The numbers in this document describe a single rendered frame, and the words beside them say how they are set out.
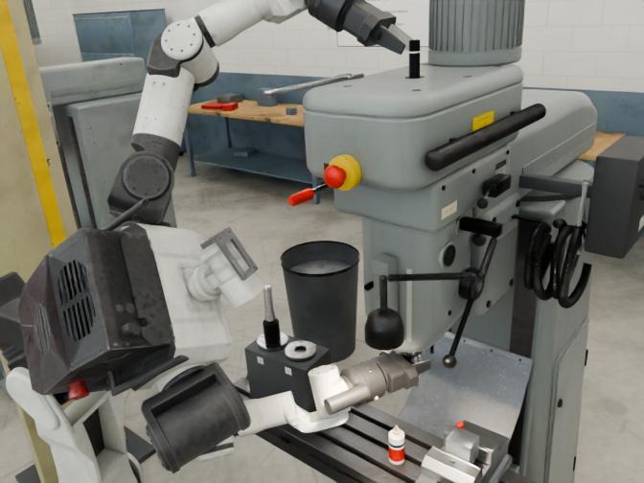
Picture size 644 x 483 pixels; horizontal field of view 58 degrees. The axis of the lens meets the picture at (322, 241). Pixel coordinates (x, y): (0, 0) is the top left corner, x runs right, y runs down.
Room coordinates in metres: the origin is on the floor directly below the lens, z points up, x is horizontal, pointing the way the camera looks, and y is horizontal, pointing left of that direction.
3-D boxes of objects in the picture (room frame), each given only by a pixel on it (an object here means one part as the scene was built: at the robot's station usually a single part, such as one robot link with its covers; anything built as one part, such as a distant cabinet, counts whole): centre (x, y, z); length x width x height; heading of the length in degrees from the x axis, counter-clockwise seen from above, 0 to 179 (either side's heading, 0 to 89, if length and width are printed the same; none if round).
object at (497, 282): (1.28, -0.33, 1.47); 0.24 x 0.19 x 0.26; 49
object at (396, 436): (1.14, -0.16, 0.99); 0.04 x 0.04 x 0.11
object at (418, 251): (1.14, -0.20, 1.47); 0.21 x 0.19 x 0.32; 49
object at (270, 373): (1.40, 0.12, 1.04); 0.22 x 0.12 x 0.20; 54
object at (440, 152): (1.07, -0.33, 1.79); 0.45 x 0.04 x 0.04; 139
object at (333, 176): (0.94, -0.03, 1.76); 0.04 x 0.03 x 0.04; 49
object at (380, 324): (0.91, -0.10, 1.48); 0.07 x 0.07 x 0.06
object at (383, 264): (1.05, -0.12, 1.44); 0.04 x 0.04 x 0.21; 49
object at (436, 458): (1.00, -0.26, 1.03); 0.12 x 0.06 x 0.04; 51
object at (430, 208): (1.17, -0.23, 1.68); 0.34 x 0.24 x 0.10; 139
